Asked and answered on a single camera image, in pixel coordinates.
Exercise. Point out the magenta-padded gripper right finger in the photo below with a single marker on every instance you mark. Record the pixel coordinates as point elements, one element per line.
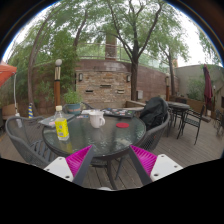
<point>144,160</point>

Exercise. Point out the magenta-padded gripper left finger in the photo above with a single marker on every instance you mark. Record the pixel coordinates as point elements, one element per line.
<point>80,160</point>

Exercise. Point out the clear bottle with yellow label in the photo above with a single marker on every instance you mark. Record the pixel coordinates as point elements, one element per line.
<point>62,128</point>

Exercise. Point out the flat round red coaster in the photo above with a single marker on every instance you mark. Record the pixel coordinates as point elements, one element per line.
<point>122,125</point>

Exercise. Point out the white ceramic mug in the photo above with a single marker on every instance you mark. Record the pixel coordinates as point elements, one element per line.
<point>96,119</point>

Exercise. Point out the black backpack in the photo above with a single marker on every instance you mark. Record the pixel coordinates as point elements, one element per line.
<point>154,111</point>

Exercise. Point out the grey laptop with stickers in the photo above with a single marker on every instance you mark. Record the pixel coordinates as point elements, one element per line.
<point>50,120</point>

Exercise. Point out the black laptop with stickers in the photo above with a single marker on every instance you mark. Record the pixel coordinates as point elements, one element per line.
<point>118,112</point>

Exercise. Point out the green plant in blue pot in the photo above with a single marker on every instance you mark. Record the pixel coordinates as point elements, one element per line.
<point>72,100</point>

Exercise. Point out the black metal patio chair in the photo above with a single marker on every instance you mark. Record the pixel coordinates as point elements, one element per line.
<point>193,121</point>

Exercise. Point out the round dark patio table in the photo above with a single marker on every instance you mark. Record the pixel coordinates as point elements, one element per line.
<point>178,106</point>

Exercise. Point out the blue and yellow striped cone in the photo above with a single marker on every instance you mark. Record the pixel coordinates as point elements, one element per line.
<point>30,111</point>

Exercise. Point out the tall dark-trunked tree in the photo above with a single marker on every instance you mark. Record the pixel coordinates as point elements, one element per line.
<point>134,80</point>

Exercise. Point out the folded maroon patio umbrella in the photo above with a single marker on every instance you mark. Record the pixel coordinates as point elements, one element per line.
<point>208,86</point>

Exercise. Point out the orange canopy tent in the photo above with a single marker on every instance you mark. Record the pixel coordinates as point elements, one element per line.
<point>6,71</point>

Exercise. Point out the short wooden lamp post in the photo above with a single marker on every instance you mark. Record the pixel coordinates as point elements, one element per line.
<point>167,88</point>

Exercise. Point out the wooden lamp post with globe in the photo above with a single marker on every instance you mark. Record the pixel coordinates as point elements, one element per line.
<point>57,86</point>

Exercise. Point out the black wall lamp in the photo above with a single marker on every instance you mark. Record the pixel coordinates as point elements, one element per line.
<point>80,77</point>
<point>128,78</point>

